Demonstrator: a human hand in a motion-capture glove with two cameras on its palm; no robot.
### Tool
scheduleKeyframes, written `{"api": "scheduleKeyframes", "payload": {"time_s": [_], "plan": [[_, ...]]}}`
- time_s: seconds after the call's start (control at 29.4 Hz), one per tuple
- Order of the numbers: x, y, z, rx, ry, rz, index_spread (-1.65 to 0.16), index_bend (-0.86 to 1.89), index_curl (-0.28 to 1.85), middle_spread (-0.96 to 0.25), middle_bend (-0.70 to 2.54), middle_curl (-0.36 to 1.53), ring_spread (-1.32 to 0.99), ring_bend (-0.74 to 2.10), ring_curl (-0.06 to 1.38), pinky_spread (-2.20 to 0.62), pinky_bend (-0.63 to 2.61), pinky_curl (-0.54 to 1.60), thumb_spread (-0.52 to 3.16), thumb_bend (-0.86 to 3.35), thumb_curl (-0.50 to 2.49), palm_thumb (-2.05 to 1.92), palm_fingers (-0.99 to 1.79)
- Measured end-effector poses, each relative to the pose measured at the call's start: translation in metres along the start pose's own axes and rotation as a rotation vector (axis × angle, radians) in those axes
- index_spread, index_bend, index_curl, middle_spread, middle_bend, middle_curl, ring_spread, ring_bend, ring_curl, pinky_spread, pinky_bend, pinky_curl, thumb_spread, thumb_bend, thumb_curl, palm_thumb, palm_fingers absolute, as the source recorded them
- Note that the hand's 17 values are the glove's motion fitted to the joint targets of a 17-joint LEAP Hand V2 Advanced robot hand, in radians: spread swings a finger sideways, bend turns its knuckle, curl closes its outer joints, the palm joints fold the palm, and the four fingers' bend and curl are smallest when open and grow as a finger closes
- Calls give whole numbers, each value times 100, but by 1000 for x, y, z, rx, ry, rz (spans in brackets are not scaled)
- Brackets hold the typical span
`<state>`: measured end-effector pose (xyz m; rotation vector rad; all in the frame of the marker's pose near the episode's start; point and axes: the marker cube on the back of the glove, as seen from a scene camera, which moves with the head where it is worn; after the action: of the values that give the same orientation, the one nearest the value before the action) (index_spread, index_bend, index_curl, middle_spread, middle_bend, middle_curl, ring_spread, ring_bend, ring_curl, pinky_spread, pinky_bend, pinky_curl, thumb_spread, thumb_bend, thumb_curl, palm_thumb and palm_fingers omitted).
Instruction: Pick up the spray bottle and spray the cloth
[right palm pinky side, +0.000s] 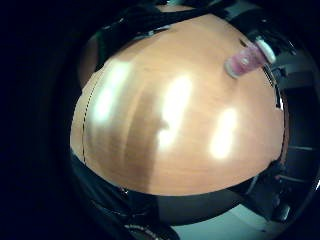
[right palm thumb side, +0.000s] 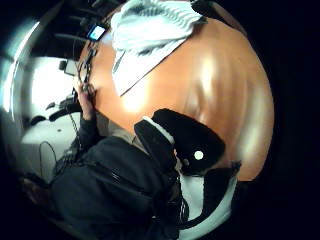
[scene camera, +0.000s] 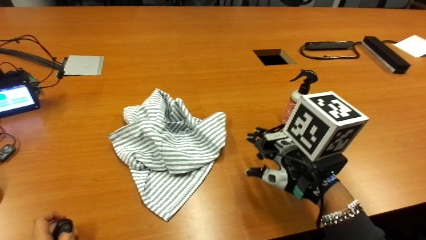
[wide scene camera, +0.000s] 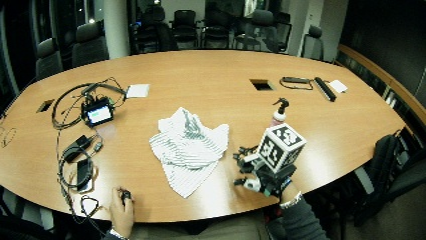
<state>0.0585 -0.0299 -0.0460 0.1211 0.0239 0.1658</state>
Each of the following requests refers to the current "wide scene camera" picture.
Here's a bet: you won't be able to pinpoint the small black handheld device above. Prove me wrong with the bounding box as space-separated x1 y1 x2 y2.
120 189 133 205

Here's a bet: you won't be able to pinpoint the white cube with black markers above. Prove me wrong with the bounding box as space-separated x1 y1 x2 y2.
256 122 309 175

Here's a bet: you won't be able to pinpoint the flat black battery pack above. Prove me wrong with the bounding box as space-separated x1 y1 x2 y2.
75 158 95 193

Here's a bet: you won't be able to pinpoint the silver wrist watch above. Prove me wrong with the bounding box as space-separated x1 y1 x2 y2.
108 227 131 240

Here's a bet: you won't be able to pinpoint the white striped cloth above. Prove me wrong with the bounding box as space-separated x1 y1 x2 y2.
148 106 232 200

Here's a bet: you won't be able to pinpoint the pink spray bottle black nozzle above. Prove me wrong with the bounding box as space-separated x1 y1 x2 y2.
270 97 292 128

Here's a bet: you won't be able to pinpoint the black power adapter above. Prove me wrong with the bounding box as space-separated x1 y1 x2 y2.
61 134 96 162

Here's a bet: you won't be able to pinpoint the small black screen device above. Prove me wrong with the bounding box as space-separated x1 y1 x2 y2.
80 97 116 128

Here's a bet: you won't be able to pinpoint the long black bar device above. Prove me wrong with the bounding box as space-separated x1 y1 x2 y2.
313 76 338 103

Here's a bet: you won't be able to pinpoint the small white card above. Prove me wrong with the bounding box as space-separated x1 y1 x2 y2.
328 79 350 95

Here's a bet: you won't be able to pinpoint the black backpack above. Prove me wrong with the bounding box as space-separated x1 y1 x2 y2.
353 128 426 228

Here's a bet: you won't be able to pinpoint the white paper pad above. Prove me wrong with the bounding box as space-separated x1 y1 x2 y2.
125 83 152 99

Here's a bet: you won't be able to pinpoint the grey office chair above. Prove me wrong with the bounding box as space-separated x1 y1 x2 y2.
71 21 111 69
35 37 64 82
233 9 281 53
301 24 326 62

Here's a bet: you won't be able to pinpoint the black office chair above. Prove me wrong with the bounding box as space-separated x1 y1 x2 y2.
200 9 233 50
274 12 294 53
169 9 203 50
132 4 180 55

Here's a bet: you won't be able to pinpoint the white round column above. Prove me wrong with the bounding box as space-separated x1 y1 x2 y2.
101 0 132 60

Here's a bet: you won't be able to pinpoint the silver wrist bracelet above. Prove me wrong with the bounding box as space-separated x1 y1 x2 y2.
278 191 305 210

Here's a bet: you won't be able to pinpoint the table cable port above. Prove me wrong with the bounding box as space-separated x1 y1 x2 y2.
248 78 276 92

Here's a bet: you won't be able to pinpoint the black strap with buckle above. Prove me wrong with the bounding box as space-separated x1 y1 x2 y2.
278 76 316 91

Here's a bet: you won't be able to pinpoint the black cable bundle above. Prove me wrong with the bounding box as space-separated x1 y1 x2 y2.
51 77 129 231

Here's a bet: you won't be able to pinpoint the thin wire glasses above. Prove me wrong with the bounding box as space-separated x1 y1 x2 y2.
0 125 19 149

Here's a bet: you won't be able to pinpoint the wooden wall ledge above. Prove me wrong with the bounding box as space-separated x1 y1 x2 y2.
336 43 426 128

